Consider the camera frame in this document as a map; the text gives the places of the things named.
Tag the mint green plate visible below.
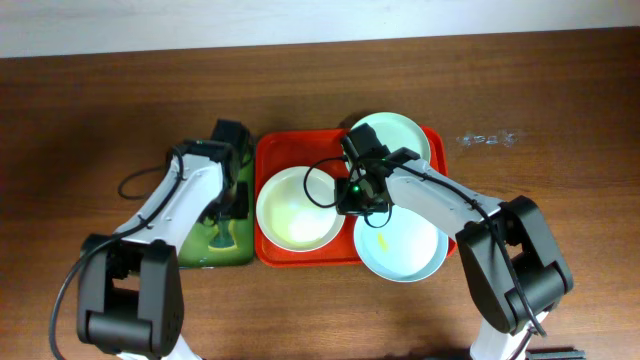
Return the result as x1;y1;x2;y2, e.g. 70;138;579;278
351;112;431;161

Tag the cream white plate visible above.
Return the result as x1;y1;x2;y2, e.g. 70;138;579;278
256;166;346;252

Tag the red tray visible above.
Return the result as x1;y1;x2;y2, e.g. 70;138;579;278
253;127;459;269

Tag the light blue plate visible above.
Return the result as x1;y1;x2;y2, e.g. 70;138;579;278
353;206;449;283

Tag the green tray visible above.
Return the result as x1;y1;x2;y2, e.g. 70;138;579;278
178;145;255;268

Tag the yellow green sponge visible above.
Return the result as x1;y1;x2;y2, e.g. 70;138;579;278
203;218;237;252

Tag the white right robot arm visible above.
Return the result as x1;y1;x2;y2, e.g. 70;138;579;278
338;147;574;359

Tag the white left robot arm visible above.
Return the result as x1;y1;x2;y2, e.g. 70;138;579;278
76;140;243;359

